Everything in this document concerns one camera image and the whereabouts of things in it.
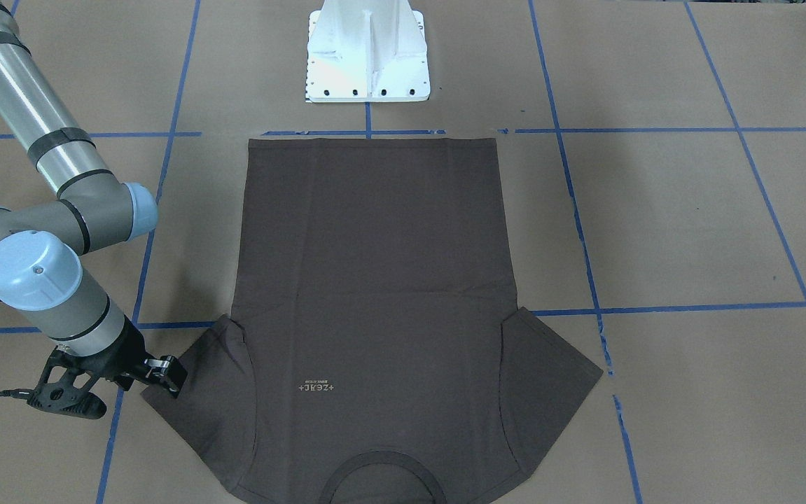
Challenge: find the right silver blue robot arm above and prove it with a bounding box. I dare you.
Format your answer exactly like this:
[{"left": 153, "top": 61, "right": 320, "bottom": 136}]
[{"left": 0, "top": 3, "right": 187, "bottom": 395}]

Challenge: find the dark brown t-shirt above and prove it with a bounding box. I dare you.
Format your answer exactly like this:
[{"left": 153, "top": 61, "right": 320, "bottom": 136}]
[{"left": 143, "top": 138, "right": 602, "bottom": 503}]

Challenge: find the brown paper table cover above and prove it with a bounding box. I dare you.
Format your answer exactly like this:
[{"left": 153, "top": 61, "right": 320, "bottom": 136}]
[{"left": 0, "top": 0, "right": 806, "bottom": 504}]

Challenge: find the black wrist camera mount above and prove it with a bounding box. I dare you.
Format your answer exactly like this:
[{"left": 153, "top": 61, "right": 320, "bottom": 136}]
[{"left": 26, "top": 348, "right": 107, "bottom": 420}]

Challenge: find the white pedestal column base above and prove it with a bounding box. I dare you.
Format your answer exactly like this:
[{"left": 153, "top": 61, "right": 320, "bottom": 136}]
[{"left": 305, "top": 1, "right": 431, "bottom": 103}]

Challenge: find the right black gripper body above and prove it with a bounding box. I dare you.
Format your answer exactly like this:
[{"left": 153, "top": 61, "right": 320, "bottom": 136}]
[{"left": 87, "top": 318, "right": 160, "bottom": 389}]

